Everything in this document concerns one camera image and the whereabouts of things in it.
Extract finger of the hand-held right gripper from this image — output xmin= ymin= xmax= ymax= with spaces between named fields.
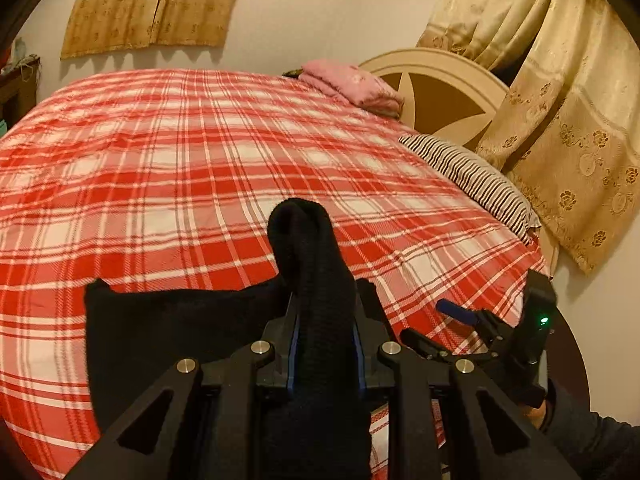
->
xmin=436 ymin=299 xmax=503 ymax=338
xmin=400 ymin=329 xmax=463 ymax=362

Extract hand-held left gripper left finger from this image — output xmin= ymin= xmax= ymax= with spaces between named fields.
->
xmin=65 ymin=292 xmax=302 ymax=480

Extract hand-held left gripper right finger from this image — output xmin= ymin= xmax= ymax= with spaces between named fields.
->
xmin=352 ymin=279 xmax=581 ymax=480

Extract black pants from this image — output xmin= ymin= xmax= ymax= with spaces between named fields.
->
xmin=84 ymin=199 xmax=396 ymax=480

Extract person's right forearm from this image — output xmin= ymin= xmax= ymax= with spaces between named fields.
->
xmin=525 ymin=377 xmax=640 ymax=480

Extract striped pillow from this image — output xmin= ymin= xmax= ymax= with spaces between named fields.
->
xmin=398 ymin=133 xmax=542 ymax=246

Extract red plaid blanket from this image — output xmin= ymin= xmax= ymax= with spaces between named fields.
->
xmin=0 ymin=67 xmax=551 ymax=480

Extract long beige floral curtain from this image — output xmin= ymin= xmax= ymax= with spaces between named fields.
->
xmin=415 ymin=0 xmax=640 ymax=275

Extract cream round headboard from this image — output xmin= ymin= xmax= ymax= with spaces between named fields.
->
xmin=359 ymin=47 xmax=512 ymax=148

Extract pink folded cloth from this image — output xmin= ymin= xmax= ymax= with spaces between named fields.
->
xmin=298 ymin=59 xmax=405 ymax=113

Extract beige window curtain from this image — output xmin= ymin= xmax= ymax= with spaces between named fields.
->
xmin=60 ymin=0 xmax=251 ymax=60

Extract brown wooden cabinet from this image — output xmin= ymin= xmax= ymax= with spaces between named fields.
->
xmin=0 ymin=55 xmax=41 ymax=128

